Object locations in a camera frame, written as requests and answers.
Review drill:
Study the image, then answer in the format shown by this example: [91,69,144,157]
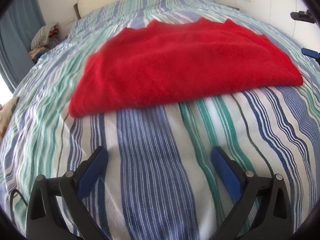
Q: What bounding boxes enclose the red sweater with white rabbit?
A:
[68,17,303,118]

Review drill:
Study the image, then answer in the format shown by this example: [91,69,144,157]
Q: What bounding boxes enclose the pile of clothes on nightstand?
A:
[28,22,60,64]

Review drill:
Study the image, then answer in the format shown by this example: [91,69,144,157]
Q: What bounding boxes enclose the white wardrobe doors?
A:
[235,0,297,36]

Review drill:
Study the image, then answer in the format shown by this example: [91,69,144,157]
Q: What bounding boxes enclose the patterned folded cloth stack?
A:
[0,96,19,141]

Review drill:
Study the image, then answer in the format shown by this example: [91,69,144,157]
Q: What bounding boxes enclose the striped blue green bedsheet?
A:
[1,0,319,239]

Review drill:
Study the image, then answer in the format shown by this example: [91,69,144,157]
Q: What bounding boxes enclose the teal curtain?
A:
[1,0,45,93]

